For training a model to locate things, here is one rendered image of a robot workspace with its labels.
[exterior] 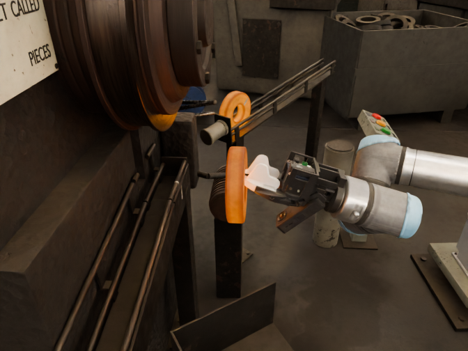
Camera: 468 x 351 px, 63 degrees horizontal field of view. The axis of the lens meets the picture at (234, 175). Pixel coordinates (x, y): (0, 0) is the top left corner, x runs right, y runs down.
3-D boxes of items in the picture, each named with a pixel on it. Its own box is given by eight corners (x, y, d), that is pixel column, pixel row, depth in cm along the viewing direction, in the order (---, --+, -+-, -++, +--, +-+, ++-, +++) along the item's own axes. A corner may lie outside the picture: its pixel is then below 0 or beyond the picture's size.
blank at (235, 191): (223, 175, 66) (242, 176, 66) (230, 131, 79) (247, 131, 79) (226, 239, 75) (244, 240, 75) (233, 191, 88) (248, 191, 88)
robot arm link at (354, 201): (344, 206, 83) (352, 235, 75) (323, 200, 83) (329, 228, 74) (363, 172, 78) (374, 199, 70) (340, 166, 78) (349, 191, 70)
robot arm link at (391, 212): (396, 241, 82) (425, 241, 72) (342, 225, 81) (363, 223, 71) (404, 199, 84) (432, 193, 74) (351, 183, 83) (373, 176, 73)
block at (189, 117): (164, 189, 124) (155, 120, 111) (168, 176, 130) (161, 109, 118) (196, 190, 123) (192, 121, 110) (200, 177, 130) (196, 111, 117)
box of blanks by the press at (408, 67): (345, 132, 293) (362, 26, 253) (307, 96, 363) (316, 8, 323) (463, 122, 310) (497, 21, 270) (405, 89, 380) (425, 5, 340)
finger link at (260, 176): (239, 152, 73) (285, 165, 74) (231, 177, 76) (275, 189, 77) (238, 159, 70) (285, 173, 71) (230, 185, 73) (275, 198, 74)
